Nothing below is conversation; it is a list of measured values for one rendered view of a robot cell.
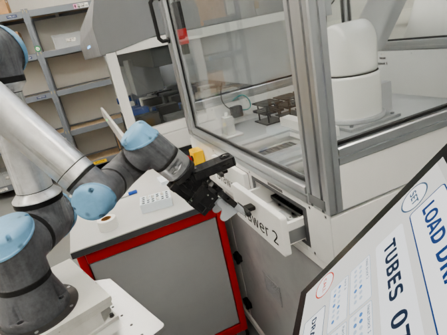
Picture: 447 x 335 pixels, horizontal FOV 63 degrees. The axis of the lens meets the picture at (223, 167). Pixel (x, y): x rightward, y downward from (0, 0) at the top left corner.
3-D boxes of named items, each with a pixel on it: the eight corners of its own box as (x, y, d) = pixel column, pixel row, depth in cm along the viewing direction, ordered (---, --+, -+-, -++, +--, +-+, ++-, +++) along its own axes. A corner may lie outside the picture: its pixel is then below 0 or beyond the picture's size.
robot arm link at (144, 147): (119, 135, 86) (143, 111, 83) (154, 163, 91) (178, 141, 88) (114, 152, 79) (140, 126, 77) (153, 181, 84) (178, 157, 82)
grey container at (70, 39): (56, 51, 424) (50, 36, 419) (56, 52, 451) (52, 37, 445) (90, 44, 436) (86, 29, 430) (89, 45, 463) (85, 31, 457)
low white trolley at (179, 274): (131, 406, 151) (70, 252, 125) (114, 314, 206) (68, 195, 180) (254, 343, 168) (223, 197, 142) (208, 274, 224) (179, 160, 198)
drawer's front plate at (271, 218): (286, 258, 89) (280, 219, 85) (237, 214, 115) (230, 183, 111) (292, 255, 90) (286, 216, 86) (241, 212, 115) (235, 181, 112)
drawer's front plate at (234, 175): (249, 206, 119) (243, 175, 115) (216, 180, 145) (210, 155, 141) (253, 204, 119) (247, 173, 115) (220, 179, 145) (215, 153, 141)
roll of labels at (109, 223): (96, 233, 135) (93, 224, 133) (104, 223, 141) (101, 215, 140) (114, 231, 133) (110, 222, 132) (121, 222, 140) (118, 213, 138)
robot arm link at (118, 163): (80, 187, 81) (112, 156, 77) (100, 169, 91) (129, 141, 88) (106, 211, 82) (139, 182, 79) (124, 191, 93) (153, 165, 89)
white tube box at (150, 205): (142, 214, 143) (140, 205, 141) (142, 205, 150) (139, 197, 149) (173, 205, 144) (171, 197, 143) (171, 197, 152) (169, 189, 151)
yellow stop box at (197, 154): (195, 168, 156) (191, 153, 154) (190, 164, 162) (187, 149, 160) (206, 165, 158) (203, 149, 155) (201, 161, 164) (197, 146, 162)
